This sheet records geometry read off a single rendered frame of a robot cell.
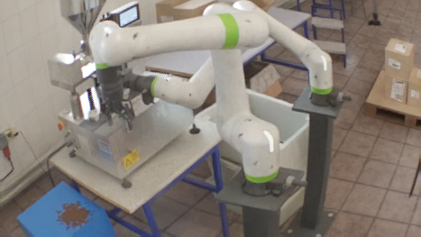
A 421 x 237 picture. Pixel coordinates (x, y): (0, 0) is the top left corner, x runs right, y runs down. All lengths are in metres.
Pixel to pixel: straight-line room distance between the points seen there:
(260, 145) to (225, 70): 0.26
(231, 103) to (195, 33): 0.42
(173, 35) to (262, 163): 0.56
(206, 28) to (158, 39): 0.15
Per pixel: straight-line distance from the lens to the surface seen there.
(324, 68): 2.12
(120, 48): 1.18
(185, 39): 1.27
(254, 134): 1.55
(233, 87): 1.61
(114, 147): 2.00
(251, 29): 1.36
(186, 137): 2.38
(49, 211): 2.33
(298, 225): 2.79
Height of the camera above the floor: 1.99
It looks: 28 degrees down
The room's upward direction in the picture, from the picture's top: 7 degrees counter-clockwise
